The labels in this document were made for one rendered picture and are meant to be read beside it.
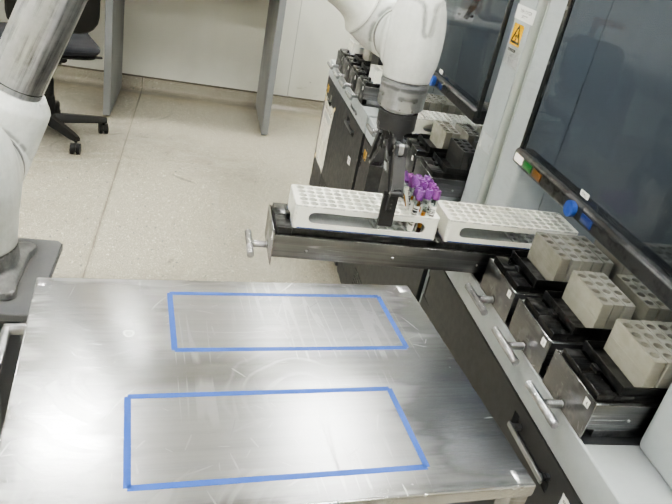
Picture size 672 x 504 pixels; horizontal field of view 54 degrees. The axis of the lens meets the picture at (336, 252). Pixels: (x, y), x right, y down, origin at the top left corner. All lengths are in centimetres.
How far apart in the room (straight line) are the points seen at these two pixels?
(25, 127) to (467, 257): 88
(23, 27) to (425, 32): 69
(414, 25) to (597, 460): 76
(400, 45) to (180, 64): 369
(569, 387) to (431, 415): 30
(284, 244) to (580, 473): 65
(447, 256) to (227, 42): 360
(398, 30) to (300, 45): 363
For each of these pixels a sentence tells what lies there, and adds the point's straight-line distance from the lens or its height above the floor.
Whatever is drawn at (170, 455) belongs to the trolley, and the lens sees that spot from 79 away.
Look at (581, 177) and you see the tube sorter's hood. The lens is 129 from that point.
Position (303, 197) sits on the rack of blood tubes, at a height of 86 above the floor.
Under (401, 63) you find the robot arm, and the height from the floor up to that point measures 115.
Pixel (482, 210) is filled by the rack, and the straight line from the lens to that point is 147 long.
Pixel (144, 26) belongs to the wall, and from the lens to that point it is 481.
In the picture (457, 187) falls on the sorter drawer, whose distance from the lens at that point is 179.
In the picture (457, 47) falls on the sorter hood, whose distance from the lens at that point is 194.
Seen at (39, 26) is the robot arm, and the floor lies 110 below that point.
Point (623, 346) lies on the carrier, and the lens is 116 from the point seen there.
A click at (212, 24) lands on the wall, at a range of 478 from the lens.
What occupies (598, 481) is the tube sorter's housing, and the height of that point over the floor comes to 72.
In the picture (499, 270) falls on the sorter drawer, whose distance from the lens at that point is 136.
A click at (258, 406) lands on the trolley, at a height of 82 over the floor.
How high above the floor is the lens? 139
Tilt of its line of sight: 27 degrees down
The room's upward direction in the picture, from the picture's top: 12 degrees clockwise
